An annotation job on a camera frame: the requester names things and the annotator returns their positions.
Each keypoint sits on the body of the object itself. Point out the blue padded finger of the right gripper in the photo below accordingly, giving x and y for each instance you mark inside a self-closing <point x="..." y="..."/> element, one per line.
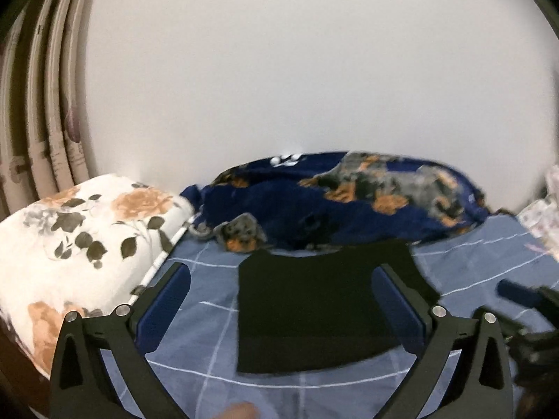
<point x="518" y="294"/>

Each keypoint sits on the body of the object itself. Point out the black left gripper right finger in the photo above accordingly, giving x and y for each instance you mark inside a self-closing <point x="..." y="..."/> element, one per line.
<point x="411" y="319"/>

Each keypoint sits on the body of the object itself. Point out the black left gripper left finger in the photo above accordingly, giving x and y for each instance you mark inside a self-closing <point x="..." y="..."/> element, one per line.
<point x="149" y="317"/>

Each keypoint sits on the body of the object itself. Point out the black pants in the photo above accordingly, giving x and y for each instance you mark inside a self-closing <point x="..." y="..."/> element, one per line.
<point x="315" y="312"/>

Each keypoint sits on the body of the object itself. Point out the right hand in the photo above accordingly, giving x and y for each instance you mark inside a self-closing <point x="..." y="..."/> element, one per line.
<point x="243" y="410"/>

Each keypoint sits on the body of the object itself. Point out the blue checked bed sheet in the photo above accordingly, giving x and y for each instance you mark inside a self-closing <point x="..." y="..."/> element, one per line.
<point x="196" y="360"/>

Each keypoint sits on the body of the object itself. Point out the white patterned cloth pile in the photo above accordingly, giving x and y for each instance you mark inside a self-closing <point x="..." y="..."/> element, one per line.
<point x="540" y="217"/>

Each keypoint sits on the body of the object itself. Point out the white floral pillow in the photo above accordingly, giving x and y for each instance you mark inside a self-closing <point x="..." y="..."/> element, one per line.
<point x="88" y="249"/>

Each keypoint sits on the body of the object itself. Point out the navy dog print blanket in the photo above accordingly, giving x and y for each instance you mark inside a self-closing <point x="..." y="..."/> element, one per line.
<point x="316" y="201"/>

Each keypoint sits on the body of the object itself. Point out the beige striped curtain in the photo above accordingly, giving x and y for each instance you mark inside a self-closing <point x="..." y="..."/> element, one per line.
<point x="42" y="152"/>

